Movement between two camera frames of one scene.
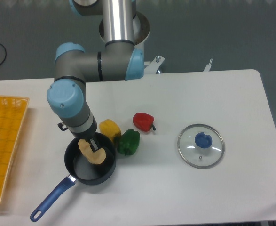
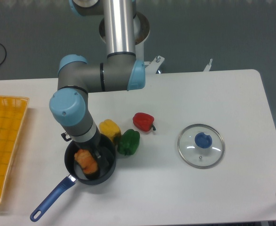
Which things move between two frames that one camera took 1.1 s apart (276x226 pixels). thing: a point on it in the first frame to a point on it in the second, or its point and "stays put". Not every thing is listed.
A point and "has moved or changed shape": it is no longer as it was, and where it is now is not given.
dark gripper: [87, 136] to [93, 144]
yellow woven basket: [6, 117] stays put
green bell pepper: [129, 142] stays put
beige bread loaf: [97, 157] has moved or changed shape
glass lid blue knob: [201, 146] stays put
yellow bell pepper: [110, 128] stays put
